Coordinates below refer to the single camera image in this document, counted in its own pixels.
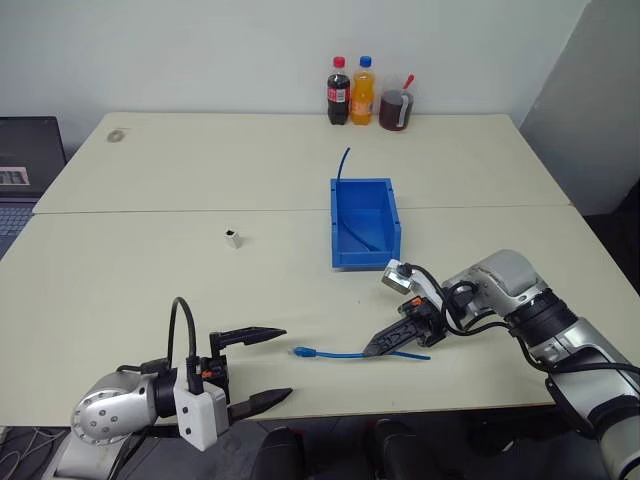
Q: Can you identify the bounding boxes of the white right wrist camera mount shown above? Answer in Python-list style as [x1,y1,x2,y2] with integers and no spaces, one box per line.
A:
[381,258,447,324]

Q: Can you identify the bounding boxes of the orange soda bottle blue cap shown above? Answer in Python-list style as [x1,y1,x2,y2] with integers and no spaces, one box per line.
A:
[350,55,377,127]

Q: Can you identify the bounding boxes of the thin white cables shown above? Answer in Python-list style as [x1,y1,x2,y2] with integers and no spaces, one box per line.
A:
[0,426,69,480]

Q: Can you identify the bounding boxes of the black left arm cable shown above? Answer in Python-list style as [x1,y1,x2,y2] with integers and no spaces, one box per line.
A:
[166,296,202,394]

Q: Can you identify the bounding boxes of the blue plastic bin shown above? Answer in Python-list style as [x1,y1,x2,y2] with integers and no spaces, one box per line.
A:
[328,176,404,273]

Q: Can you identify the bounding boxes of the cola bottle red cap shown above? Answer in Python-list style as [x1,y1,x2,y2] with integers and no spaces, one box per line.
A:
[326,55,352,127]

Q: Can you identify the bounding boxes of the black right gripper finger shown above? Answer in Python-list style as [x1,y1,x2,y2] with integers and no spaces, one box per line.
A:
[361,318,425,359]

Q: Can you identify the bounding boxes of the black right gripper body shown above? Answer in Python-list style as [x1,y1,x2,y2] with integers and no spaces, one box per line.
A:
[397,297,447,350]

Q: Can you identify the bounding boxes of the grey partition panel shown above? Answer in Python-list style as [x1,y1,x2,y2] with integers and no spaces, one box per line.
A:
[518,0,640,217]

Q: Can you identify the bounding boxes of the blue ethernet cable with plug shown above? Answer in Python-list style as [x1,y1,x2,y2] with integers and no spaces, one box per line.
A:
[288,345,432,363]

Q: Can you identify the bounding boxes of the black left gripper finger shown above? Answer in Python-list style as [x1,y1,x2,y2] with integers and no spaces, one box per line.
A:
[219,325,288,350]
[227,386,294,427]

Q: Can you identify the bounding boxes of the black laptop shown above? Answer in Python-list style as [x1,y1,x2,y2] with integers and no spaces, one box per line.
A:
[0,116,68,262]

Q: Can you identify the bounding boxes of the blue cable without plug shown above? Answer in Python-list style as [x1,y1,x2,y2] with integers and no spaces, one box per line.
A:
[335,145,382,252]

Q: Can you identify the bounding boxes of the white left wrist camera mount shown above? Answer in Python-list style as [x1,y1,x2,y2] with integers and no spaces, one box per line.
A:
[173,368,230,453]

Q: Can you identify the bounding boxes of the dark rounded shape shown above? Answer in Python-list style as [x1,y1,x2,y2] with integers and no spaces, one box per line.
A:
[366,417,432,480]
[248,424,307,480]

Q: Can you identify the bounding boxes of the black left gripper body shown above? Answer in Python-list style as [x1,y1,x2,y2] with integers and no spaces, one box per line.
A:
[199,329,234,405]

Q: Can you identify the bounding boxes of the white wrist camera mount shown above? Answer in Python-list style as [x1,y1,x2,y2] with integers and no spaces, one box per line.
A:
[381,258,447,324]
[173,368,230,453]

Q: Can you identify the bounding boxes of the clear jug with dark liquid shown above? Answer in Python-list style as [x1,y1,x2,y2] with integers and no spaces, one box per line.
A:
[377,74,419,133]

